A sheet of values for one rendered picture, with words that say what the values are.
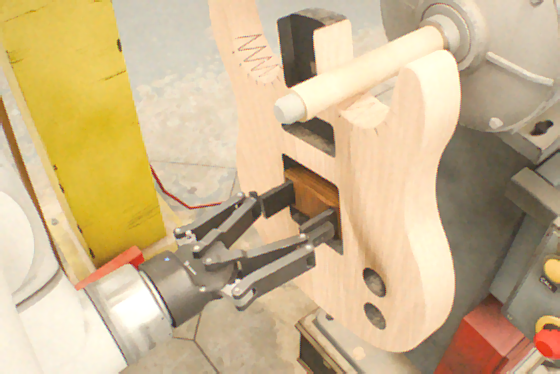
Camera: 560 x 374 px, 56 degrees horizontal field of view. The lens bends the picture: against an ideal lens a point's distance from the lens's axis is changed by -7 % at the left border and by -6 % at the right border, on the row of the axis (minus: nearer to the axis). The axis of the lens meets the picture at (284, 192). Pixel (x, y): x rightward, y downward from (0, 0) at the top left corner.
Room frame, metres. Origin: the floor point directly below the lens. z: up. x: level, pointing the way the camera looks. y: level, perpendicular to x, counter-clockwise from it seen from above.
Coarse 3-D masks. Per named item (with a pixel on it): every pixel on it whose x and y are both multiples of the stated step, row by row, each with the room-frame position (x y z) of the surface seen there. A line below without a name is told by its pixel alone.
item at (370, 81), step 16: (416, 32) 0.48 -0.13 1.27; (432, 32) 0.48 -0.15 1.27; (384, 48) 0.45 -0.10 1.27; (400, 48) 0.45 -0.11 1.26; (416, 48) 0.46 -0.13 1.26; (432, 48) 0.47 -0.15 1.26; (352, 64) 0.42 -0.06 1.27; (368, 64) 0.43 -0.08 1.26; (384, 64) 0.43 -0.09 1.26; (400, 64) 0.44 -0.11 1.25; (320, 80) 0.40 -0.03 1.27; (336, 80) 0.40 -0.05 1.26; (352, 80) 0.41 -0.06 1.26; (368, 80) 0.41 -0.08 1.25; (384, 80) 0.43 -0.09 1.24; (304, 96) 0.38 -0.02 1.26; (320, 96) 0.38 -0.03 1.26; (336, 96) 0.39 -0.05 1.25; (352, 96) 0.40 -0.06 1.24; (320, 112) 0.38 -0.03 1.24
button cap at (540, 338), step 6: (540, 330) 0.29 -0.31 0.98; (546, 330) 0.29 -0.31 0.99; (552, 330) 0.29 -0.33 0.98; (540, 336) 0.28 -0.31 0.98; (546, 336) 0.28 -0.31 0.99; (552, 336) 0.28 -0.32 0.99; (558, 336) 0.28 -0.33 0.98; (534, 342) 0.29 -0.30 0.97; (540, 342) 0.28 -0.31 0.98; (546, 342) 0.28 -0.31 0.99; (552, 342) 0.27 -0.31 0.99; (558, 342) 0.27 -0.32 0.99; (540, 348) 0.28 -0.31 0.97; (546, 348) 0.27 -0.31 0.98; (552, 348) 0.27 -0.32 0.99; (558, 348) 0.27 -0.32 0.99; (546, 354) 0.27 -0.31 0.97; (552, 354) 0.26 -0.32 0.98; (558, 354) 0.26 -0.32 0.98
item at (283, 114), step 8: (288, 96) 0.38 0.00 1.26; (296, 96) 0.38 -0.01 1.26; (280, 104) 0.37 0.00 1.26; (288, 104) 0.37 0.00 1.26; (296, 104) 0.37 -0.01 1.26; (280, 112) 0.37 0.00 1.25; (288, 112) 0.37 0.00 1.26; (296, 112) 0.37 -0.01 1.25; (304, 112) 0.37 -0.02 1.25; (280, 120) 0.37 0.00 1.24; (288, 120) 0.36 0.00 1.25; (296, 120) 0.37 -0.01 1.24
